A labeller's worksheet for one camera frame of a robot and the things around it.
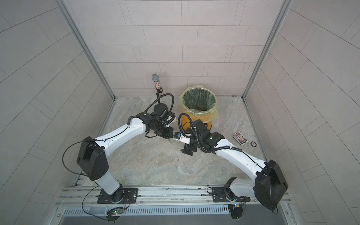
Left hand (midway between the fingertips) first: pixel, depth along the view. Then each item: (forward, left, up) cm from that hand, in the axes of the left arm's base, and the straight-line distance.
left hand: (175, 134), depth 82 cm
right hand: (-4, -5, 0) cm, 6 cm away
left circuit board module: (-37, +27, -10) cm, 47 cm away
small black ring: (-2, -50, -10) cm, 51 cm away
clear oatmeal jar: (-5, +2, +4) cm, 7 cm away
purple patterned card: (+3, -42, -9) cm, 43 cm away
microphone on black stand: (+29, +13, +19) cm, 37 cm away
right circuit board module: (-35, -31, -12) cm, 48 cm away
